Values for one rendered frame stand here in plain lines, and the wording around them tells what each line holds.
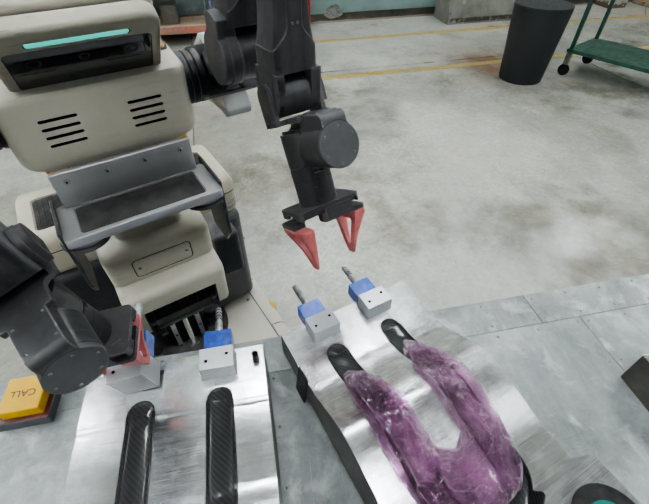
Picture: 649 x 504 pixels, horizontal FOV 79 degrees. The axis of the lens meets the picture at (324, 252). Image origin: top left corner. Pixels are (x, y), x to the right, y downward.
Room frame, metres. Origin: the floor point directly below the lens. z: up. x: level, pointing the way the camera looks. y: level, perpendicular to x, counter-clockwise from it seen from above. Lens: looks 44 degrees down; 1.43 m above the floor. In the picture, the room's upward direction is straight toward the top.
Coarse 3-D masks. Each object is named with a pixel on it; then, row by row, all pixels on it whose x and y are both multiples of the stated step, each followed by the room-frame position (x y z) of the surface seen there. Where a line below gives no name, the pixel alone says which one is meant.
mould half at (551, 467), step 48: (288, 336) 0.38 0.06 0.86; (336, 336) 0.38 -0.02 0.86; (384, 336) 0.38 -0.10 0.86; (432, 336) 0.38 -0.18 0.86; (336, 384) 0.29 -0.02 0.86; (336, 432) 0.22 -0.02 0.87; (432, 432) 0.21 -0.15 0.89; (528, 432) 0.21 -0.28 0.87; (384, 480) 0.15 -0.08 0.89; (576, 480) 0.14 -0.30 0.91
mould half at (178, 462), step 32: (96, 384) 0.28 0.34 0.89; (192, 384) 0.28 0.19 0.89; (224, 384) 0.28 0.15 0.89; (256, 384) 0.28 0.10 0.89; (96, 416) 0.23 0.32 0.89; (160, 416) 0.23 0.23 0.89; (192, 416) 0.23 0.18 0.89; (256, 416) 0.23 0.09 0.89; (96, 448) 0.19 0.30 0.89; (160, 448) 0.19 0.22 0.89; (192, 448) 0.19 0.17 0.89; (256, 448) 0.19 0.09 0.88; (96, 480) 0.15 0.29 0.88; (160, 480) 0.15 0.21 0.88; (192, 480) 0.15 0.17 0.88; (256, 480) 0.15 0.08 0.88
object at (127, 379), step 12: (144, 336) 0.32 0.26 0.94; (156, 360) 0.30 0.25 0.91; (108, 372) 0.27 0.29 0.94; (120, 372) 0.27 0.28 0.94; (132, 372) 0.26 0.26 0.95; (144, 372) 0.27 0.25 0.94; (156, 372) 0.28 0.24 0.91; (108, 384) 0.25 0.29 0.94; (120, 384) 0.26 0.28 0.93; (132, 384) 0.26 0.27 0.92; (144, 384) 0.26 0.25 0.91; (156, 384) 0.27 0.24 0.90
